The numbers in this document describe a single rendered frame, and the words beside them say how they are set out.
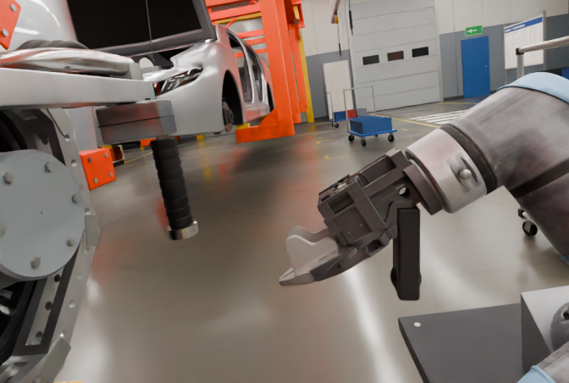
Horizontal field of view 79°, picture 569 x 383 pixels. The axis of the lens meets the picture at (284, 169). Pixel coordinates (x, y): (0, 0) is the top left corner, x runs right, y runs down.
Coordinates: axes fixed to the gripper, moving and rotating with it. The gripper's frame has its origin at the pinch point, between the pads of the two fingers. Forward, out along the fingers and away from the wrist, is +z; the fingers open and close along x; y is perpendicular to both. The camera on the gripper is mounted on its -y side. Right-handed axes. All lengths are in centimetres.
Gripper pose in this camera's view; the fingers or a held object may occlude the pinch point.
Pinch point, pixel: (291, 281)
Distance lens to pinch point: 45.9
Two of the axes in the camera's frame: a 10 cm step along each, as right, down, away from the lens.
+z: -8.2, 5.4, 1.7
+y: -5.6, -8.3, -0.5
